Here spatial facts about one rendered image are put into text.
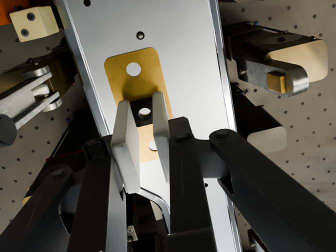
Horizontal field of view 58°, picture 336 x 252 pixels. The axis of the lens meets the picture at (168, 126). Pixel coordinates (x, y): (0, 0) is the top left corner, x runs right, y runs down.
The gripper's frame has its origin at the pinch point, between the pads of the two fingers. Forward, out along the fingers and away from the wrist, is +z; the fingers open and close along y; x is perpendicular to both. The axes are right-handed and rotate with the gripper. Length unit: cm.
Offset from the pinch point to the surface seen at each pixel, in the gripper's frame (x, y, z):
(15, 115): -0.8, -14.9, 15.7
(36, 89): 0.2, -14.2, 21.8
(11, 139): -1.0, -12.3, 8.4
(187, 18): 3.5, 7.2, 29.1
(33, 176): -30, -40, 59
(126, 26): 4.5, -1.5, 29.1
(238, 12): -1, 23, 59
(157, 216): -30.4, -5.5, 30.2
